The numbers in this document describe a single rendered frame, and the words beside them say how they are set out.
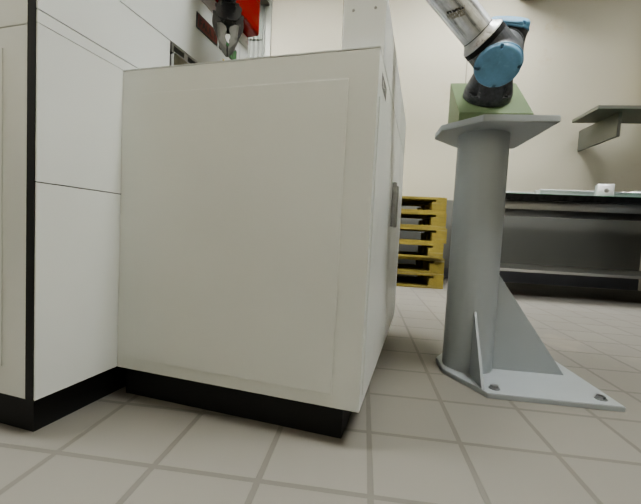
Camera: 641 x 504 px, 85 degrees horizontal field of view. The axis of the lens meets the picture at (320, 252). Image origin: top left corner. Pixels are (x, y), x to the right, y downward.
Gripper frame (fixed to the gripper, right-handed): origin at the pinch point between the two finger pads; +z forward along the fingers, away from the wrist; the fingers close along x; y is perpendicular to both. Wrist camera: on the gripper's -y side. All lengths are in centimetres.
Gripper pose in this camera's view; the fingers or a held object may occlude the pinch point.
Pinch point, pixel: (227, 51)
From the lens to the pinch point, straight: 123.5
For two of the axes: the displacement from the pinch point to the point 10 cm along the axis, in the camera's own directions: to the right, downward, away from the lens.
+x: -9.7, -0.4, -2.3
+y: -2.3, -0.6, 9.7
